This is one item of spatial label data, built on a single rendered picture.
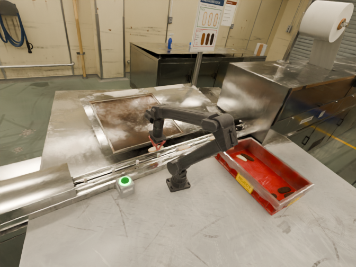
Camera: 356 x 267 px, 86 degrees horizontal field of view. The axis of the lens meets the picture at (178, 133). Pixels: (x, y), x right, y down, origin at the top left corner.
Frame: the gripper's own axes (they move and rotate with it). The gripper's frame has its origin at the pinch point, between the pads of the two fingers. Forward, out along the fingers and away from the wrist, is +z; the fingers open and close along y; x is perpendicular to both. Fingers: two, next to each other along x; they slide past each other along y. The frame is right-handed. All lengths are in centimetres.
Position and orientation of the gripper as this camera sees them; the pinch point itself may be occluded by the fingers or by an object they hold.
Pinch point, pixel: (156, 147)
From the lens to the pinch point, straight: 113.1
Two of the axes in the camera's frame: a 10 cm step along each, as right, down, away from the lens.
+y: -5.6, -5.3, 6.4
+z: -1.4, 8.2, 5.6
